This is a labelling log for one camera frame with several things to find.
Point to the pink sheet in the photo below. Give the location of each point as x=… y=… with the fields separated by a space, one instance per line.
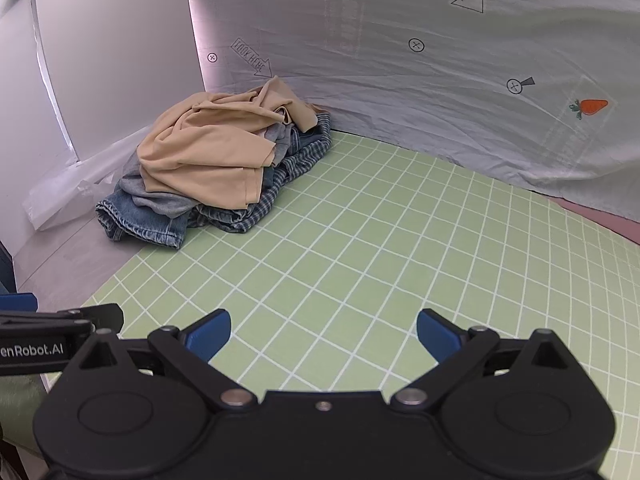
x=600 y=220

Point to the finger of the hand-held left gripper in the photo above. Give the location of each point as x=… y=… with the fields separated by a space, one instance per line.
x=100 y=316

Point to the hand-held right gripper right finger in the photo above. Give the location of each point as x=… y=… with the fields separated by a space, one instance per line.
x=435 y=334

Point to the blue denim jeans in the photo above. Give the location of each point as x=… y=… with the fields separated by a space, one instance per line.
x=145 y=225

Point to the green grid mat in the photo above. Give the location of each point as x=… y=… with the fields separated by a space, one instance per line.
x=375 y=260

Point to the beige long-sleeve shirt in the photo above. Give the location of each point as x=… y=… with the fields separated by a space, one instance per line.
x=200 y=150

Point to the white plastic sheet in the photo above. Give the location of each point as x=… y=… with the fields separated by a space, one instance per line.
x=65 y=185

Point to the olive green clothing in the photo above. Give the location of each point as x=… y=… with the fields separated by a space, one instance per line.
x=20 y=400

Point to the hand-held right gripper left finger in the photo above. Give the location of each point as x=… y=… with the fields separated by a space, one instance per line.
x=211 y=334

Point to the grey carrot-print sheet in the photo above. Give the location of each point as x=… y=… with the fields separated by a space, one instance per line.
x=400 y=85

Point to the pile of unfolded clothes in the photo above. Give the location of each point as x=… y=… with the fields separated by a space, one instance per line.
x=300 y=160

